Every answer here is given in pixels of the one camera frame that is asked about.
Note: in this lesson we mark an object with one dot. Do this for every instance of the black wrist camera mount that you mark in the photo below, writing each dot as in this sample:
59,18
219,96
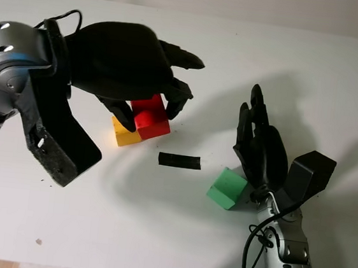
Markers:
60,134
309,176

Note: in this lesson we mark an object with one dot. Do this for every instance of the black tape strip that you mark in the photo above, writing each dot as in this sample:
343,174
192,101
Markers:
179,161

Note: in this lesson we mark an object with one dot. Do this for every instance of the red wooden block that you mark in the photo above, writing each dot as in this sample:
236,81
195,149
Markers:
154,125

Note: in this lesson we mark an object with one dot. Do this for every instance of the green wooden block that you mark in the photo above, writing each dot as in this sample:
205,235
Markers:
224,187

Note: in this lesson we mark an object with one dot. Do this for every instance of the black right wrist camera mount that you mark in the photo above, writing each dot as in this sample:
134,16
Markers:
309,176

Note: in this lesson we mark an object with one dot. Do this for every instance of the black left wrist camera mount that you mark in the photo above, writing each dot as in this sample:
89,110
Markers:
60,134

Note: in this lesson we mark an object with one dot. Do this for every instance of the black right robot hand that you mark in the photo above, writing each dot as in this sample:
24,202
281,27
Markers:
263,155

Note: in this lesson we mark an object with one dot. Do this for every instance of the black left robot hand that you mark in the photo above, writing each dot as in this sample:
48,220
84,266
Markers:
116,60

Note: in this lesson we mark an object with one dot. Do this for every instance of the yellow wooden block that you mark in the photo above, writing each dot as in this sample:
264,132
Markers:
127,138

